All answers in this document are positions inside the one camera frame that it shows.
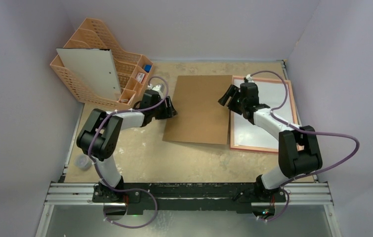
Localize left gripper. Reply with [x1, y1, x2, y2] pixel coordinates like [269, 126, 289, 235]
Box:
[151, 97, 178, 121]

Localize brown cardboard backing board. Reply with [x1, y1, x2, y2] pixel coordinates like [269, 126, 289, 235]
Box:
[163, 75, 233, 145]

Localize pink picture frame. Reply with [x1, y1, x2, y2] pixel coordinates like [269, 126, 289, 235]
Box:
[229, 76, 300, 155]

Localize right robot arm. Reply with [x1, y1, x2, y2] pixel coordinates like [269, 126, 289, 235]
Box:
[218, 81, 323, 201]

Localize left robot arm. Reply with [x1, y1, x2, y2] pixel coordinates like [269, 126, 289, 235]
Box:
[76, 89, 177, 202]

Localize white red small box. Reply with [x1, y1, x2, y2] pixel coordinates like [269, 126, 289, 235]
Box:
[135, 73, 145, 83]

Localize blue item in organizer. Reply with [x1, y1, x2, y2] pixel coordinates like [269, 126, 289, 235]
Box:
[143, 64, 152, 73]

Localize orange plastic file organizer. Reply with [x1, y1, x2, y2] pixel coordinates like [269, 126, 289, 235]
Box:
[50, 18, 155, 110]

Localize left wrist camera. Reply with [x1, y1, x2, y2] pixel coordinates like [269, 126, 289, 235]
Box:
[148, 83, 166, 93]

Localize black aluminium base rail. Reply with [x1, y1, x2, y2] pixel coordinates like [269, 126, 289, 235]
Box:
[43, 182, 333, 217]

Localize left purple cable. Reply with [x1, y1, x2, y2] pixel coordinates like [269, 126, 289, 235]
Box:
[87, 76, 170, 229]

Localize purple cable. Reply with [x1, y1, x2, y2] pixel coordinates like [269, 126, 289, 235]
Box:
[87, 76, 170, 229]
[244, 70, 360, 223]

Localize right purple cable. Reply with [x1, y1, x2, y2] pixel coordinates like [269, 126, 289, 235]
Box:
[244, 70, 360, 223]

